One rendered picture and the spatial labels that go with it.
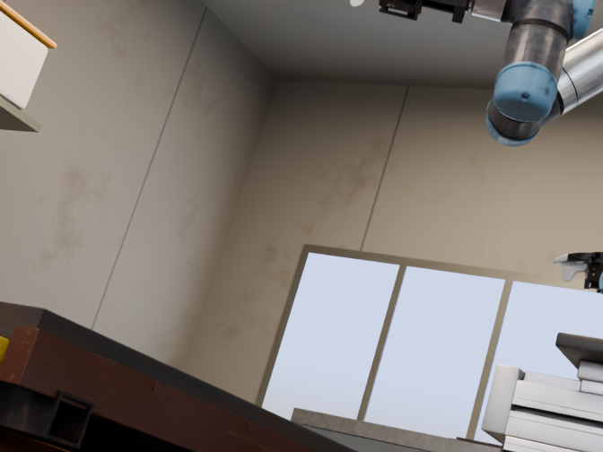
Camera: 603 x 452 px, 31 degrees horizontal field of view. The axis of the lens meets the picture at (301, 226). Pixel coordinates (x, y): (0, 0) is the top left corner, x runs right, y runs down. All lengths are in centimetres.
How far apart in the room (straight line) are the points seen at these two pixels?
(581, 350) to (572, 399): 7
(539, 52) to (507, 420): 47
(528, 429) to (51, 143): 388
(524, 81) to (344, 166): 463
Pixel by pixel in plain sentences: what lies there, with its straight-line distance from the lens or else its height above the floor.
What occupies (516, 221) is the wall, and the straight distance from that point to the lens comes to 548.
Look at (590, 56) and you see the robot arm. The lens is 157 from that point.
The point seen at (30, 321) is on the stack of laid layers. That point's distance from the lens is 124.
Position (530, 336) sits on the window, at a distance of 523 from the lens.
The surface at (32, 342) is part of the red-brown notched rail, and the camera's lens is 117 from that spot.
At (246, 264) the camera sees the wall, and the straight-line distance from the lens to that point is 604.
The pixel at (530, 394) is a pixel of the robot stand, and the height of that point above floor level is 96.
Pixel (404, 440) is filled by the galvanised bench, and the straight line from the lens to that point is 280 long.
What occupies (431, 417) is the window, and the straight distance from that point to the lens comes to 528.
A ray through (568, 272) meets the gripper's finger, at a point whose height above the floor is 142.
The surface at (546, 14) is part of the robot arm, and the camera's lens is 144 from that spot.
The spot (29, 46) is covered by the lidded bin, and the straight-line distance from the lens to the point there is 407.
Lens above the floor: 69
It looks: 16 degrees up
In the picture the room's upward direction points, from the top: 17 degrees clockwise
